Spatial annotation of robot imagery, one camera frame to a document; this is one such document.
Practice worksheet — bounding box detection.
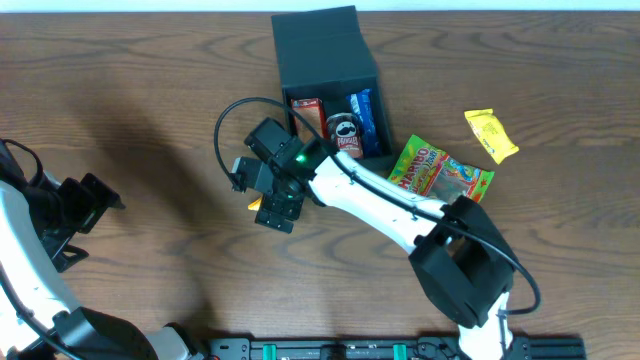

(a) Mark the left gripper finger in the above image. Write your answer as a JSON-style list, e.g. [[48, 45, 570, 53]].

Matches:
[[42, 236, 89, 273], [79, 173, 126, 234]]

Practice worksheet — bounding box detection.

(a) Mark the Haribo gummy worms bag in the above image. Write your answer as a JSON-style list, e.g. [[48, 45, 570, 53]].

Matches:
[[388, 135, 494, 204]]

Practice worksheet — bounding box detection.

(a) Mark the yellow snack packet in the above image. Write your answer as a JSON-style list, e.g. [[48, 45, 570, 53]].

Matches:
[[464, 108, 519, 164]]

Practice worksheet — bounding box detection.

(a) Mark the small red Pringles can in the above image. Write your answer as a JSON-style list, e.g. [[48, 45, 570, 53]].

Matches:
[[327, 113, 364, 159]]

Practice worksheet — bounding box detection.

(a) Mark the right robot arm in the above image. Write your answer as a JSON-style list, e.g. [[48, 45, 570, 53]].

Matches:
[[231, 118, 516, 359]]

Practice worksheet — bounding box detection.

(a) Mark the blue snack bar wrapper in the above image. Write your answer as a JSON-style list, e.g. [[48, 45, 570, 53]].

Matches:
[[346, 89, 382, 157]]

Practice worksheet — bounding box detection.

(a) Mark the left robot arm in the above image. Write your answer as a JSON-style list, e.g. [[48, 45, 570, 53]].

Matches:
[[1, 139, 210, 360]]

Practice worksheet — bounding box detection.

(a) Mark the dark green box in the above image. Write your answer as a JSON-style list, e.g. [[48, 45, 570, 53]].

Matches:
[[271, 6, 396, 172]]

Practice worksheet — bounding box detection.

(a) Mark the small orange yellow snack bag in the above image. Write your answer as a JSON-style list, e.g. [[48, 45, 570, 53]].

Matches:
[[247, 198, 262, 211]]

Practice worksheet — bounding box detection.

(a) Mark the red and white carton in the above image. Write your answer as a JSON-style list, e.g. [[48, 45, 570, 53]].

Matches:
[[291, 98, 327, 143]]

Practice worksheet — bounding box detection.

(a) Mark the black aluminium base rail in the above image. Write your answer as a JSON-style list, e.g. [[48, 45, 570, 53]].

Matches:
[[208, 336, 587, 360]]

